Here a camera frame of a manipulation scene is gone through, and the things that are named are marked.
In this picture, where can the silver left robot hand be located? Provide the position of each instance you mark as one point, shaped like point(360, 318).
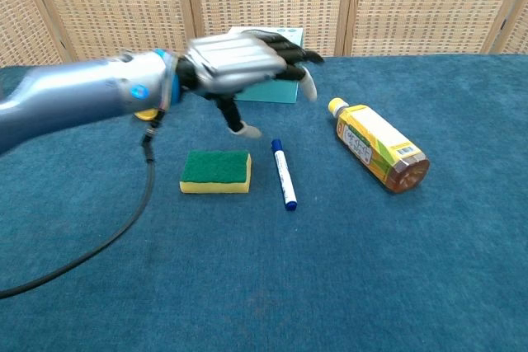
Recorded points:
point(235, 61)

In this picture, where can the blue white marker pen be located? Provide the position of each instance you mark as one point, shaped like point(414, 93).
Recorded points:
point(284, 174)

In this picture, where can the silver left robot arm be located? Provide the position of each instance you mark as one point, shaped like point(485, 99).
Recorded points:
point(82, 94)

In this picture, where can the green and yellow sponge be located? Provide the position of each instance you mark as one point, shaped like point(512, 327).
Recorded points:
point(215, 170)

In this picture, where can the teal product box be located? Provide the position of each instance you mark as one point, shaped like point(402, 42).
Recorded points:
point(276, 90)

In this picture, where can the yellow cylindrical can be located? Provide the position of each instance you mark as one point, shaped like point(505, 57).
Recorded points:
point(145, 114)

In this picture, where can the yellow-labelled tea bottle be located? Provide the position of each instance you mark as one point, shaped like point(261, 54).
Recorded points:
point(377, 144)

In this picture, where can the blue table cloth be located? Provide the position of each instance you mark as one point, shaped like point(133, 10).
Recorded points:
point(288, 253)

